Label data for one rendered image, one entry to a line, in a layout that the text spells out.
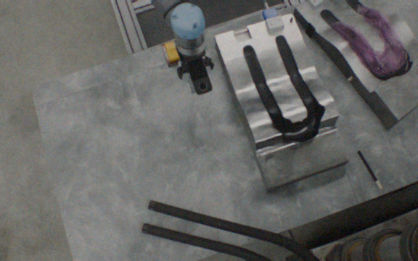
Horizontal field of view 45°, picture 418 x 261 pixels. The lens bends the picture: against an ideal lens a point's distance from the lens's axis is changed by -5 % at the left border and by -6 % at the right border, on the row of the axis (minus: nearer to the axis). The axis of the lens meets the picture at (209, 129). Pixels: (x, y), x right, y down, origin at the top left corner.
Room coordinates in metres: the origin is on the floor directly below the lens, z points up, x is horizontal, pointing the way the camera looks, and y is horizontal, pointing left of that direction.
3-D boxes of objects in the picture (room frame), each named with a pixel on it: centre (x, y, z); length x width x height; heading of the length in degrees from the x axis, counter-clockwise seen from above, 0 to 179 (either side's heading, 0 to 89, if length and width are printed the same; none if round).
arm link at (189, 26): (0.58, 0.03, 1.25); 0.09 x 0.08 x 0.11; 29
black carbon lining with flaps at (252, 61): (0.53, -0.23, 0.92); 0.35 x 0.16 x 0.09; 13
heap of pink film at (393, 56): (0.67, -0.55, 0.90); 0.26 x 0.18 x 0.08; 30
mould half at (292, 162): (0.51, -0.22, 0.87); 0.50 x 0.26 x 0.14; 13
